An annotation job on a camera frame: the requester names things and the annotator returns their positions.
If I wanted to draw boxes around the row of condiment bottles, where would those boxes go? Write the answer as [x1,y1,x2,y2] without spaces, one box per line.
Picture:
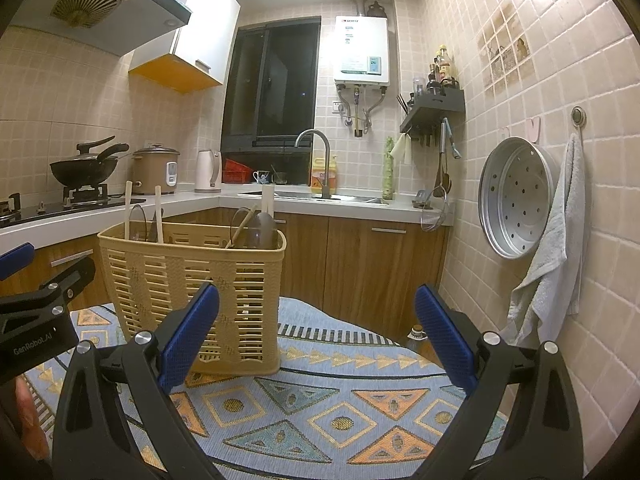
[412,45,458,96]

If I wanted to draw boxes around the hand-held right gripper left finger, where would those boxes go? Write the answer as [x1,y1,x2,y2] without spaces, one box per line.
[51,281,227,480]

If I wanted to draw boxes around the black spoon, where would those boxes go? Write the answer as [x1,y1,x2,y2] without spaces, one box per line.
[247,211,277,250]

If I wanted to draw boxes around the wooden base cabinet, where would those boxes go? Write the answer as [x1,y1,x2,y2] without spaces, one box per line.
[0,207,451,343]

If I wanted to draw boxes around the steel range hood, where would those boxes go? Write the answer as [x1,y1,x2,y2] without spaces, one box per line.
[0,0,193,56]

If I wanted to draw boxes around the white wall cabinet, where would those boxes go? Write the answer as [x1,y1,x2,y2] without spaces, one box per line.
[128,0,242,94]

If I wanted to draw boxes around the metal kitchen tongs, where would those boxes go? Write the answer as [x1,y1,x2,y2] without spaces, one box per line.
[442,117,462,160]

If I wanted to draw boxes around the grey hanging towel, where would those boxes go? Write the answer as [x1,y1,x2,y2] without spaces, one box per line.
[500,132,587,356]

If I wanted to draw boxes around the red plastic basket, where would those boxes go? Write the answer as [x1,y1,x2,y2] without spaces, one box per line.
[222,158,256,184]

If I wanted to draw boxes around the person's left hand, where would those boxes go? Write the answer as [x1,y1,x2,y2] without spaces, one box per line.
[14,375,50,461]

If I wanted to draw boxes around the brown rice cooker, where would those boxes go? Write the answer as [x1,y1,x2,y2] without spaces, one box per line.
[131,144,181,196]

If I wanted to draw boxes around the black gas stove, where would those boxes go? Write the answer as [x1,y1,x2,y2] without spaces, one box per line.
[0,182,146,228]

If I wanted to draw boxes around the large metal steamer tray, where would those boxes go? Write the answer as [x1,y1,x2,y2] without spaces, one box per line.
[477,136,560,261]

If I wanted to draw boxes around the metal mesh strainer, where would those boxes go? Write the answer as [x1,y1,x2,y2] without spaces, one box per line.
[420,187,453,232]

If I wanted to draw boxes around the green loofah scrubber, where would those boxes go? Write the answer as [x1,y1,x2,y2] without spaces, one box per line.
[382,136,396,200]

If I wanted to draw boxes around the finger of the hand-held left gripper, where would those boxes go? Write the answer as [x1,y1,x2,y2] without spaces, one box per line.
[0,257,97,333]
[0,242,35,281]

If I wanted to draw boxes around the steel sink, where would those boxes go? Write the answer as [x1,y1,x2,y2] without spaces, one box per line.
[237,189,391,207]

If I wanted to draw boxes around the white electric kettle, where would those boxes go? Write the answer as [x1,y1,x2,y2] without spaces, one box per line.
[194,148,223,194]

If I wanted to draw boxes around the yellow plastic utensil basket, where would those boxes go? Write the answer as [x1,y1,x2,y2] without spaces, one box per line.
[97,221,287,376]

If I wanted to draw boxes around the wire loop utensil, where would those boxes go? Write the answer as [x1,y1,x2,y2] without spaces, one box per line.
[229,206,252,249]
[128,203,151,241]

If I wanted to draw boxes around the white hanging cloth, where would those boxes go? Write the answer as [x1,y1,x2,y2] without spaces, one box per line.
[390,132,413,166]

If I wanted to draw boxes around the patterned table cloth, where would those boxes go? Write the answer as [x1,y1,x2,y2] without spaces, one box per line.
[20,295,511,466]

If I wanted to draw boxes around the white water heater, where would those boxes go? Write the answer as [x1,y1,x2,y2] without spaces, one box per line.
[334,15,391,86]

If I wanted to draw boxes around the yellow detergent bottle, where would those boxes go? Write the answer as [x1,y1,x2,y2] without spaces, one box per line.
[310,155,339,196]

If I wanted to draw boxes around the black wok with lid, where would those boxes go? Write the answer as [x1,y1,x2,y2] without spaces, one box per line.
[49,136,130,188]

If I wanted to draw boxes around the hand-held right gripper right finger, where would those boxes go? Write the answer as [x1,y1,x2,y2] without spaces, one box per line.
[414,283,586,480]

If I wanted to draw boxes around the dark window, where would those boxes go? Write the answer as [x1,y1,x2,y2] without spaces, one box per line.
[220,16,322,186]

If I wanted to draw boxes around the pale wooden stick utensil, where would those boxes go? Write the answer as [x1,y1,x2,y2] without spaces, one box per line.
[124,180,135,241]
[154,185,165,243]

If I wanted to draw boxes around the water heater hoses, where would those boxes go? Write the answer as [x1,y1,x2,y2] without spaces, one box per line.
[337,84,388,138]

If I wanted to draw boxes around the steel faucet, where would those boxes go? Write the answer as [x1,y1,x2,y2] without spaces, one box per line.
[295,129,333,200]

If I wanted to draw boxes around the wooden spoon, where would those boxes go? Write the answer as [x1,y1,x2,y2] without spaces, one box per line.
[225,210,257,249]

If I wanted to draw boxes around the black wall shelf rack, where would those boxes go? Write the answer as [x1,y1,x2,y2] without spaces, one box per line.
[399,89,466,146]

